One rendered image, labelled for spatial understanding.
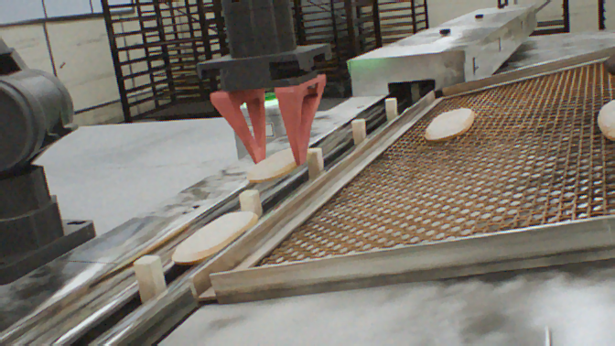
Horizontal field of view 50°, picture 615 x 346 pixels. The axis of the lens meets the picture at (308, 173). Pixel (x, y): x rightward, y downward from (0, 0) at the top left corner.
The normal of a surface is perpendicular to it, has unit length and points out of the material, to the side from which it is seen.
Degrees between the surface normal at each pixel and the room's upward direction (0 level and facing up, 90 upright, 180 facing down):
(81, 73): 90
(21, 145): 90
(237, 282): 90
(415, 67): 90
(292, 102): 112
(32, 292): 0
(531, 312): 10
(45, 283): 0
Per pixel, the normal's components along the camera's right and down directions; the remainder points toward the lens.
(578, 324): -0.29, -0.94
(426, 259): -0.39, 0.28
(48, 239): 0.87, 0.00
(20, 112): -0.01, 0.25
